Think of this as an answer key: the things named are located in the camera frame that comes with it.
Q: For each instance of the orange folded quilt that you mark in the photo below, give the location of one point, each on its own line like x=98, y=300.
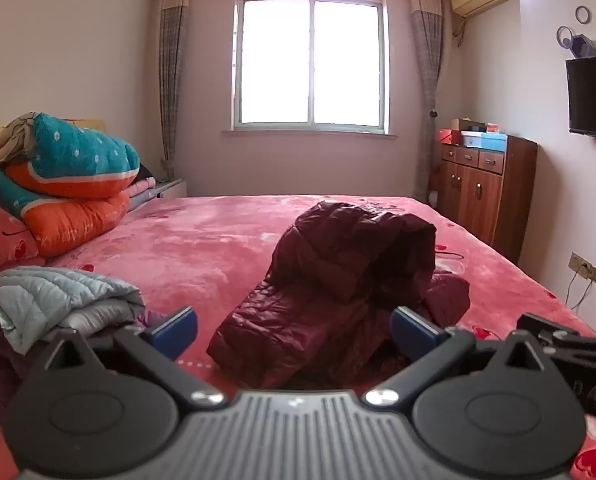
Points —
x=73, y=220

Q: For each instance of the pink heart pillow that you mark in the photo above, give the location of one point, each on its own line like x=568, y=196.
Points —
x=0, y=230

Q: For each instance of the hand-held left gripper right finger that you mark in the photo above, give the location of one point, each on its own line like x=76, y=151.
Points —
x=415, y=332

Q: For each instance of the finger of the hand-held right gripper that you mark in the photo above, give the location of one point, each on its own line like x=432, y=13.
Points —
x=548, y=327

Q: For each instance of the bed with pink blanket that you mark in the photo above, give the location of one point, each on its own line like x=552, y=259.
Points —
x=193, y=250

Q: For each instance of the beige wall socket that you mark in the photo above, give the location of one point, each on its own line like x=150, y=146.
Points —
x=576, y=261
x=591, y=272

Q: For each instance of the purple down jacket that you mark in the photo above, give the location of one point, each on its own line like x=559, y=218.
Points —
x=0, y=375

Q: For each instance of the red box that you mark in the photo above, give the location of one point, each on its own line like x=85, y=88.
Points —
x=449, y=137

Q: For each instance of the window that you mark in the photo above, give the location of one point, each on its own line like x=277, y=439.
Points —
x=310, y=60

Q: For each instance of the white nightstand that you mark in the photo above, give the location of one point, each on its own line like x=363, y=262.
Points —
x=172, y=188

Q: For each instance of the brown cardboard box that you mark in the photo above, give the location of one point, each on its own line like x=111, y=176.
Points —
x=465, y=124

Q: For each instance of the grey checked curtain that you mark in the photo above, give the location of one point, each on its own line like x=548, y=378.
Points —
x=174, y=75
x=428, y=75

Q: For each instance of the wooden cabinet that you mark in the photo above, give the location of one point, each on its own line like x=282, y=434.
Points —
x=483, y=195

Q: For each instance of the teal dotted folded quilt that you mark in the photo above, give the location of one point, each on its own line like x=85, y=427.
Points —
x=78, y=155

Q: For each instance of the blue wall ornament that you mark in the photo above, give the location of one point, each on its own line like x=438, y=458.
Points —
x=585, y=46

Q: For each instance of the maroon down jacket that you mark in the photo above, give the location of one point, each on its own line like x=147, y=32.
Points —
x=348, y=255

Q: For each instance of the black wall television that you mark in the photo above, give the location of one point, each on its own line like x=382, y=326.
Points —
x=595, y=95

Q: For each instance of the pink folded garment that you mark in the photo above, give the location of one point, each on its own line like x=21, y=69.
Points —
x=142, y=187

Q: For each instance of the air conditioner pipe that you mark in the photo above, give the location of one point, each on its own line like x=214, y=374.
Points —
x=459, y=30

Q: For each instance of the white box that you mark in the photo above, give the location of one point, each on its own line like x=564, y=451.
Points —
x=471, y=139

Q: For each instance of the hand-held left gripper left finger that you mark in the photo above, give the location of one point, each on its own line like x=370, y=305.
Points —
x=175, y=332

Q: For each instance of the lavender folded garment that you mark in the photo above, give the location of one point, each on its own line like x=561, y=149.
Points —
x=139, y=201

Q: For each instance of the grey down jacket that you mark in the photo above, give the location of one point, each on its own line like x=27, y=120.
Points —
x=43, y=295

